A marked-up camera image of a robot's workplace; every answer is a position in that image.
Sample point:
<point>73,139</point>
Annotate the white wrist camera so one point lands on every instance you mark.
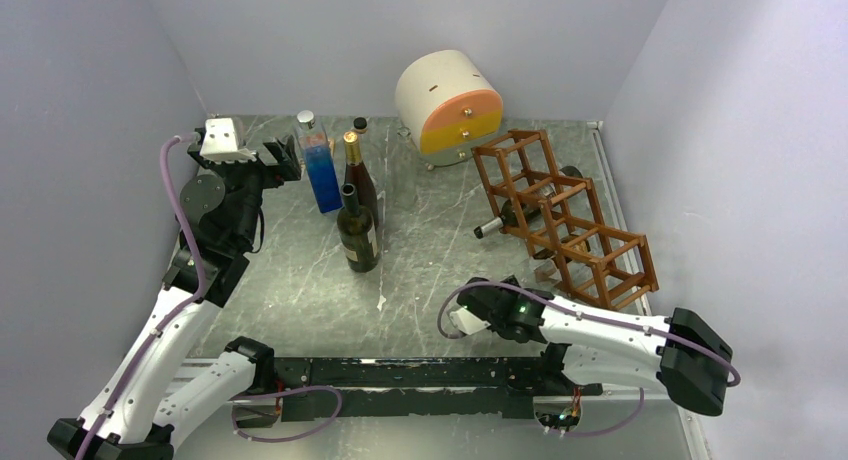
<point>466,322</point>
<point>224,141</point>

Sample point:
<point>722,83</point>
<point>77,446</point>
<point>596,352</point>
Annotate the cream round drawer cabinet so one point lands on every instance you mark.
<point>448,106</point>

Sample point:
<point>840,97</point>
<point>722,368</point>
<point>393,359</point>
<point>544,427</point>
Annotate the dark green wine bottle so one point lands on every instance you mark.
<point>357,229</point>

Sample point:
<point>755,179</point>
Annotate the gold foil top bottle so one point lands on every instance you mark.
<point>356,173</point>

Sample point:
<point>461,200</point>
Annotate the blue square glass bottle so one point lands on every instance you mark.
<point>317,155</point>

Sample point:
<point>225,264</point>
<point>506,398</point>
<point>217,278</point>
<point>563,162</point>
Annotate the clear glass bottle black cap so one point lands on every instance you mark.
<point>371,155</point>

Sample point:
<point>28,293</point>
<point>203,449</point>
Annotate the dark bottle white label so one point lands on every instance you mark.
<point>507,215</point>

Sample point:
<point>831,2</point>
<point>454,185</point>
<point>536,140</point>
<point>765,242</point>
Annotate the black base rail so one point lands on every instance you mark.
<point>351,387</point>

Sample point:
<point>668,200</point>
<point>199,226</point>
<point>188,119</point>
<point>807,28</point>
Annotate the brown wooden wine rack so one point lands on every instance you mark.
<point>594,262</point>

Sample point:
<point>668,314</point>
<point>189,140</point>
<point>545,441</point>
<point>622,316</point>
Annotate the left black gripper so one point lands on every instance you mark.
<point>286,169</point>

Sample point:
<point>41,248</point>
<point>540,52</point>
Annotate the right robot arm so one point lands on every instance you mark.
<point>680,355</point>

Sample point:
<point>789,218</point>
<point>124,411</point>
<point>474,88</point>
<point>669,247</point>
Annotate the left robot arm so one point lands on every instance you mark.
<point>135,416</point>

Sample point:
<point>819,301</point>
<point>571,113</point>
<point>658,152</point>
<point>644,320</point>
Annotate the large clear plastic bottle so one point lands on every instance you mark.
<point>402,165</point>

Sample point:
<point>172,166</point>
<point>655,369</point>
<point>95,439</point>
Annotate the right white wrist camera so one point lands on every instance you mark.
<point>466,322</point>

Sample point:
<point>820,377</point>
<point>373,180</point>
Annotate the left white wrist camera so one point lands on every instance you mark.
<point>224,141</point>

